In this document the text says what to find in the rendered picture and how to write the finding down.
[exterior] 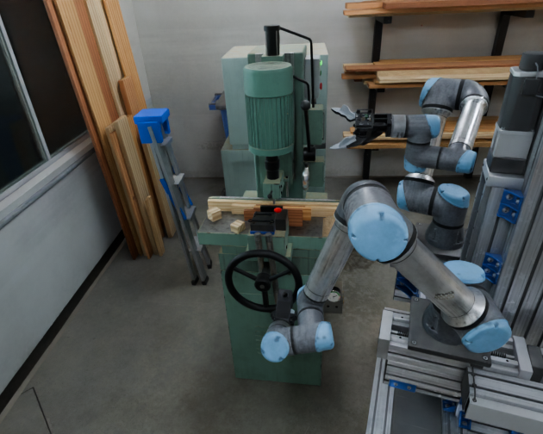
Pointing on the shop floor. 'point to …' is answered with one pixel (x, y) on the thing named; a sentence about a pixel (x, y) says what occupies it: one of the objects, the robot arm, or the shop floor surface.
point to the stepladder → (147, 127)
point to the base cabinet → (246, 337)
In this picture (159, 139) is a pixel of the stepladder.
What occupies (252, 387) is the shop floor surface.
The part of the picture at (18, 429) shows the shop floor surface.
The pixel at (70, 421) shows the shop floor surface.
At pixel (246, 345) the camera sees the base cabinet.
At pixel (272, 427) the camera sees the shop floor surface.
